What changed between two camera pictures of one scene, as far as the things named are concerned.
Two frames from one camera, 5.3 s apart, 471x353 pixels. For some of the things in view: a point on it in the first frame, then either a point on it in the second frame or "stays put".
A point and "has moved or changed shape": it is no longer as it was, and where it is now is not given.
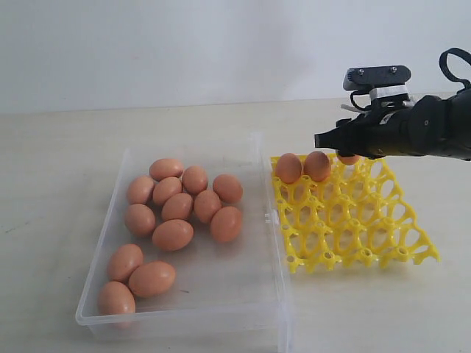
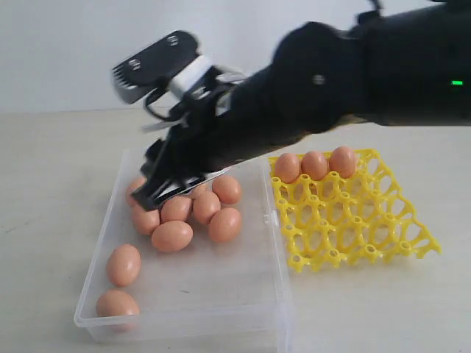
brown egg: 349,159 has moved or changed shape
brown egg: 317,165 stays put
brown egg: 288,168 stays put
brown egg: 173,234 stays put
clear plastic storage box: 188,256 stays put
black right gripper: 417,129 to 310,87
